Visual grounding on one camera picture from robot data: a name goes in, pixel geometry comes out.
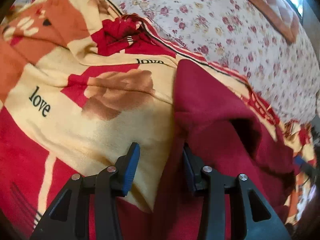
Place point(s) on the patterned love fleece blanket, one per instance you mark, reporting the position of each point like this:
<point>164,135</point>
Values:
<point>80,82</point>

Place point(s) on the maroon red garment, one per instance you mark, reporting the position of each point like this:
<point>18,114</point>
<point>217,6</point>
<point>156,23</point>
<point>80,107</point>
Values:
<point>226,135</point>

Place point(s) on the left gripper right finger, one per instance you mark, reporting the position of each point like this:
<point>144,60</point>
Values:
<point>230,203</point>

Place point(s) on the brown checkered pillow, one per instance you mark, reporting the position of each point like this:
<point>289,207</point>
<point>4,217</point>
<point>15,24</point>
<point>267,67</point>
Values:
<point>281,15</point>

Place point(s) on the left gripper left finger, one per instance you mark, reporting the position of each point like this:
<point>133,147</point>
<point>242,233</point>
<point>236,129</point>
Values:
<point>67,217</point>

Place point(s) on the floral white quilt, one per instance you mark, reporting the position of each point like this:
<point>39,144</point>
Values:
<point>238,36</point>

